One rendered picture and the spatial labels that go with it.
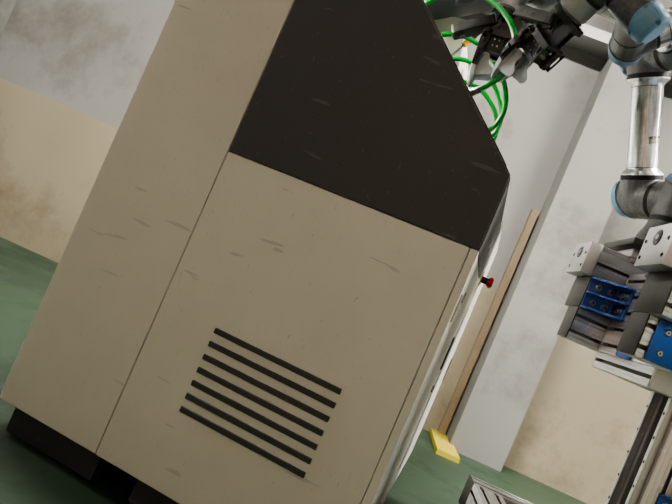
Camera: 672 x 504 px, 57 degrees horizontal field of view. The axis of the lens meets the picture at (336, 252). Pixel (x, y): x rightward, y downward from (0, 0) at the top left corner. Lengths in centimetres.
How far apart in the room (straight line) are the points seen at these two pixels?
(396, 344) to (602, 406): 270
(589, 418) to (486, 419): 64
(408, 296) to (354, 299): 11
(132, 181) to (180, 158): 13
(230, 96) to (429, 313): 64
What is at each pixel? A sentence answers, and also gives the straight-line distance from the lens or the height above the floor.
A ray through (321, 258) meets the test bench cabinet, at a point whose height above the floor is 65.
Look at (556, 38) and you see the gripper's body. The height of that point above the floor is 129.
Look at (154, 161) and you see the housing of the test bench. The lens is 146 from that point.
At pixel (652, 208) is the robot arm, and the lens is 196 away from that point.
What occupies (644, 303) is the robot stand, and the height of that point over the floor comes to 83.
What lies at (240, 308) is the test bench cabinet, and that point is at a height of 49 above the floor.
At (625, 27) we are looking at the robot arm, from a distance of 144.
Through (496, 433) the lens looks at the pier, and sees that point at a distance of 352.
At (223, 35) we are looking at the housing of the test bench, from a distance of 149.
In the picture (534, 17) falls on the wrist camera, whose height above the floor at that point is 133.
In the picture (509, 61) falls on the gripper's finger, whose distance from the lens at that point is 152.
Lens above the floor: 65
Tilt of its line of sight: 1 degrees up
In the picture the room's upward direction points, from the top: 23 degrees clockwise
